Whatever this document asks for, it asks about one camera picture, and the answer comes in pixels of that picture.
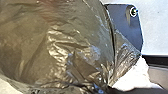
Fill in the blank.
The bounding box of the black trash bag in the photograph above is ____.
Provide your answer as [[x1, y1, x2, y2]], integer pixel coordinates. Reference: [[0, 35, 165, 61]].
[[0, 0, 143, 94]]

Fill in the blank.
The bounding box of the white plastic wad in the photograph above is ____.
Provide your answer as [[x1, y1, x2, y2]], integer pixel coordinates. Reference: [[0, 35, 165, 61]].
[[111, 56, 164, 92]]

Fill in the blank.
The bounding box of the silver base bolt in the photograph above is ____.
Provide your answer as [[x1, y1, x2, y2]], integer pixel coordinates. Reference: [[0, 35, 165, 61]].
[[129, 6, 138, 18]]

